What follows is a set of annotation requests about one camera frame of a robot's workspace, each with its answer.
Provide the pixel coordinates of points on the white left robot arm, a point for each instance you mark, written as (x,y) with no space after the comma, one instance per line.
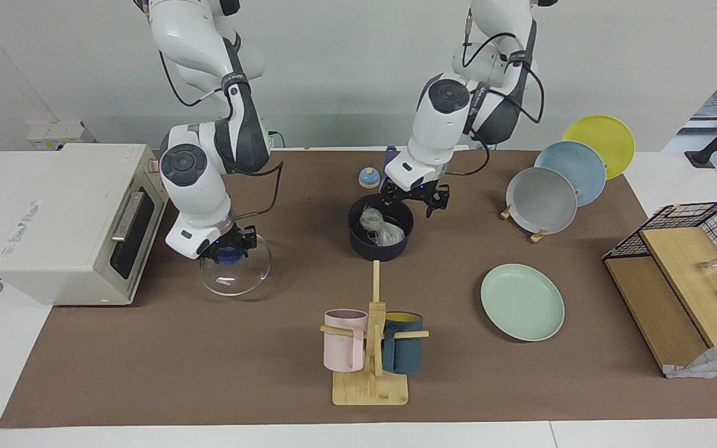
(442,134)

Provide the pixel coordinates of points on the cream toaster oven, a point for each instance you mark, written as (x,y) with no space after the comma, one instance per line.
(60,218)

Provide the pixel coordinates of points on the grey plate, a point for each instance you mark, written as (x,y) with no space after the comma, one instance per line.
(541,200)

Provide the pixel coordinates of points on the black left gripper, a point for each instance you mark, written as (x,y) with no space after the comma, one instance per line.
(417,191)

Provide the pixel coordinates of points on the wooden shelf board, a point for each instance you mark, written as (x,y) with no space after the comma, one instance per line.
(676,280)

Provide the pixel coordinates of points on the glass lid with blue knob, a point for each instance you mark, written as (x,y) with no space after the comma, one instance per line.
(234,280)

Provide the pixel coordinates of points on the dark teal mug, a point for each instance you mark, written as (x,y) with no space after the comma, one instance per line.
(403,354)

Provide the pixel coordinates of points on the clear plastic wrap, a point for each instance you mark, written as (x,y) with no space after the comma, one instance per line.
(386,231)

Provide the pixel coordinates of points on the white power strip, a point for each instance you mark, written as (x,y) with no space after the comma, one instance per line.
(53,134)

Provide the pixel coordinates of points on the light green plate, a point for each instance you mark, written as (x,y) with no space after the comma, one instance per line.
(522,303)

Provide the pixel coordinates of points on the brown table mat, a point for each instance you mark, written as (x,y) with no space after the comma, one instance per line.
(209,361)

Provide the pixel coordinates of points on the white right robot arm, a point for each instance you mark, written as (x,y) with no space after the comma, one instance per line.
(200,180)

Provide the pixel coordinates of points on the light blue plate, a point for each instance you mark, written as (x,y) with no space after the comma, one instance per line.
(579,168)

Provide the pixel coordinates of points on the yellow plate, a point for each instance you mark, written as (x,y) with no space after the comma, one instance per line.
(604,138)

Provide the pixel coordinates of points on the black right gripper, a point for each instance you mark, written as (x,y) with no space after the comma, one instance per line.
(237,239)

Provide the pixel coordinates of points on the pink mug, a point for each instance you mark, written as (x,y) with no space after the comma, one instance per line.
(341,351)

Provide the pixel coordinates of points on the wooden mug tree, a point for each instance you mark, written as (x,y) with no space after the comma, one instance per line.
(371,389)

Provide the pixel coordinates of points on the wooden plate rack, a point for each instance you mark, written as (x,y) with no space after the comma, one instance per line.
(538,237)

